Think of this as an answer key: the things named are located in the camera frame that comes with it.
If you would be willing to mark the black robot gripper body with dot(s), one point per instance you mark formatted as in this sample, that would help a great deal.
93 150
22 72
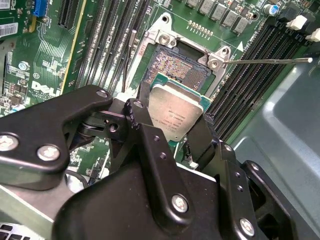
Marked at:
112 215

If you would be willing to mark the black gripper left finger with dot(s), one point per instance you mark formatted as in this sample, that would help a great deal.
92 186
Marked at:
37 125

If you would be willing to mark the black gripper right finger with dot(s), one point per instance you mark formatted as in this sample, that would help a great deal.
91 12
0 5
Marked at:
237 195

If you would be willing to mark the silver square CPU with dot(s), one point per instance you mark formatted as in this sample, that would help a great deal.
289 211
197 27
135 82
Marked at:
175 110

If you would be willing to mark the thin metal locking lever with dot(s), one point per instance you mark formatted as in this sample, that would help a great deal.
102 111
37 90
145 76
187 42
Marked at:
132 37
270 60

